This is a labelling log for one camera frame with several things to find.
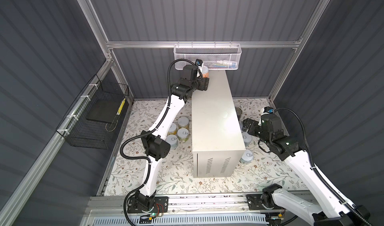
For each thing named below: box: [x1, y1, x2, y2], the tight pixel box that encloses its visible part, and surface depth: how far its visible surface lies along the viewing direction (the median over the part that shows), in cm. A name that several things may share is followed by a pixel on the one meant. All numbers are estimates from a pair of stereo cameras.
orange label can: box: [201, 65, 210, 78], surface depth 80 cm
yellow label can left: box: [167, 122, 177, 136], surface depth 98 cm
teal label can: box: [239, 149, 254, 164], surface depth 86 cm
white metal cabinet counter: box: [191, 70, 246, 178], surface depth 71 cm
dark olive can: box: [235, 107, 243, 121], surface depth 101 cm
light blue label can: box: [165, 134, 179, 150], surface depth 93 cm
